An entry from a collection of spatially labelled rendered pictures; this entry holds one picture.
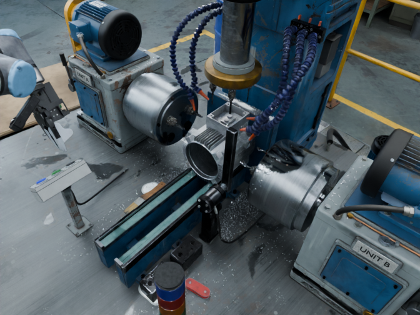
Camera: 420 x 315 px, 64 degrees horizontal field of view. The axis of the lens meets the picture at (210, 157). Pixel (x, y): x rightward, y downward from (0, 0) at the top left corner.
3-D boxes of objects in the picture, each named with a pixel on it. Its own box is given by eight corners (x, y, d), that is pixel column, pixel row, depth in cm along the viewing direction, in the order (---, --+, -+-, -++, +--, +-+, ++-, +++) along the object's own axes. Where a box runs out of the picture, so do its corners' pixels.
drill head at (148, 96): (148, 99, 162) (143, 50, 145) (205, 132, 146) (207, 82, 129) (105, 122, 148) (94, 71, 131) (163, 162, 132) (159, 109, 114)
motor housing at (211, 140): (215, 142, 141) (217, 104, 128) (252, 164, 132) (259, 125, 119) (182, 167, 129) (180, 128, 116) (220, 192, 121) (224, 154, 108)
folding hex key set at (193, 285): (211, 292, 107) (212, 289, 105) (206, 300, 105) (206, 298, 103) (188, 278, 110) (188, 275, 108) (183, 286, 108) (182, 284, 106)
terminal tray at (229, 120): (225, 117, 128) (227, 100, 123) (248, 129, 124) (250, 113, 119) (205, 131, 121) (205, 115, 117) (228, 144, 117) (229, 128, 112)
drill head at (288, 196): (262, 165, 133) (273, 114, 115) (362, 223, 114) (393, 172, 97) (222, 202, 118) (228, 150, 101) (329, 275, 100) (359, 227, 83)
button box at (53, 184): (84, 172, 114) (76, 159, 112) (92, 172, 109) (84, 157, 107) (37, 201, 104) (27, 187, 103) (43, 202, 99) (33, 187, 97)
